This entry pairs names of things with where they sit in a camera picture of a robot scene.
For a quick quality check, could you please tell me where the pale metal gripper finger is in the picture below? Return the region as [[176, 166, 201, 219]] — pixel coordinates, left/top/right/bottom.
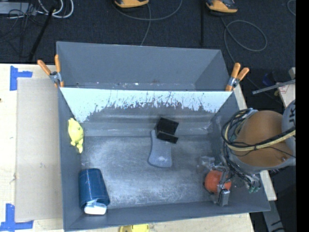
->
[[199, 156, 216, 174], [212, 188, 230, 207]]

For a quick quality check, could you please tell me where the orange ball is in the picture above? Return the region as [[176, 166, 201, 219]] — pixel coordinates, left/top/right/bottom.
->
[[204, 169, 232, 194]]

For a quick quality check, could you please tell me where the grey flat pad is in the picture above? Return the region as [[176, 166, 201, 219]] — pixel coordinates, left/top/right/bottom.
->
[[147, 129, 173, 168]]

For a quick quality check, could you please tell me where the black angular box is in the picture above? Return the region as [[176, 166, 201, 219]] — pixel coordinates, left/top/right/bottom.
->
[[154, 116, 180, 145]]

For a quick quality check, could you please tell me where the grey metal bin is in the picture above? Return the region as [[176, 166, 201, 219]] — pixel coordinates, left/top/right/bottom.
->
[[56, 41, 271, 232]]

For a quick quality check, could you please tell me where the blue ribbed cup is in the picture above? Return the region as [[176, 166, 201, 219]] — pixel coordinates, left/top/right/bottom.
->
[[78, 168, 111, 209]]

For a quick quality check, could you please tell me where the yellow toy animal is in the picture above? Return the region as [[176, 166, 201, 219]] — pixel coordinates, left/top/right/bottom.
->
[[68, 117, 85, 154]]

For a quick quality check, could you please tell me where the pale flat board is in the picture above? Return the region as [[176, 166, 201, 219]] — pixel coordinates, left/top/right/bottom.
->
[[14, 77, 64, 223]]

